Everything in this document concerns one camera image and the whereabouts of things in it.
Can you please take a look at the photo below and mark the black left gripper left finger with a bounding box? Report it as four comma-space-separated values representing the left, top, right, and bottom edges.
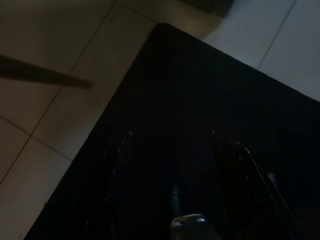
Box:
61, 131, 133, 240

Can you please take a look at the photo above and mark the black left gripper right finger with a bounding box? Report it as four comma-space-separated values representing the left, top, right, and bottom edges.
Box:
212, 130, 303, 240

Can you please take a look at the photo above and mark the silver black robot foot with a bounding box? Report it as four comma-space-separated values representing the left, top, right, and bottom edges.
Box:
169, 184, 210, 240

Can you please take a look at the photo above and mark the black floor mat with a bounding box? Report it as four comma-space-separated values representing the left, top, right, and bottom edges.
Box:
23, 22, 320, 240

